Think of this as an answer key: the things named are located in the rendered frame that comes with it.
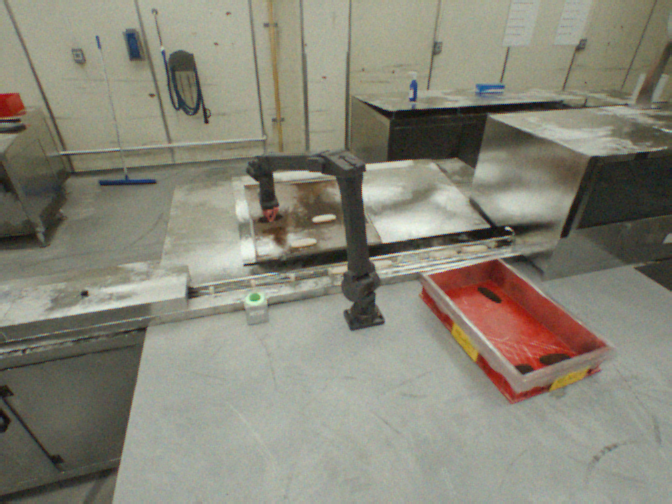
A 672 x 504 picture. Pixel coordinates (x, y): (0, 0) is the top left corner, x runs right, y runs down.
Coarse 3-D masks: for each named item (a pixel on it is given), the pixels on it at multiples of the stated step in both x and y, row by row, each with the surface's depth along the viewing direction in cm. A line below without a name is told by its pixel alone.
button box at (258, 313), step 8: (264, 296) 120; (248, 304) 117; (256, 304) 117; (264, 304) 117; (248, 312) 117; (256, 312) 118; (264, 312) 119; (248, 320) 119; (256, 320) 120; (264, 320) 121
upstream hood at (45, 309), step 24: (24, 288) 120; (48, 288) 120; (72, 288) 120; (96, 288) 120; (120, 288) 120; (144, 288) 120; (168, 288) 120; (0, 312) 110; (24, 312) 110; (48, 312) 110; (72, 312) 110; (96, 312) 111; (120, 312) 114; (144, 312) 116; (168, 312) 118; (0, 336) 107; (24, 336) 109
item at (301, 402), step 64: (192, 320) 122; (320, 320) 122; (640, 320) 123; (192, 384) 101; (256, 384) 101; (320, 384) 101; (384, 384) 102; (448, 384) 102; (576, 384) 102; (640, 384) 102; (128, 448) 87; (192, 448) 87; (256, 448) 87; (320, 448) 87; (384, 448) 87; (448, 448) 87; (512, 448) 87; (576, 448) 87; (640, 448) 87
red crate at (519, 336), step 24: (456, 288) 136; (480, 312) 125; (504, 312) 125; (528, 312) 125; (504, 336) 116; (528, 336) 116; (552, 336) 116; (480, 360) 106; (528, 360) 108; (504, 384) 98
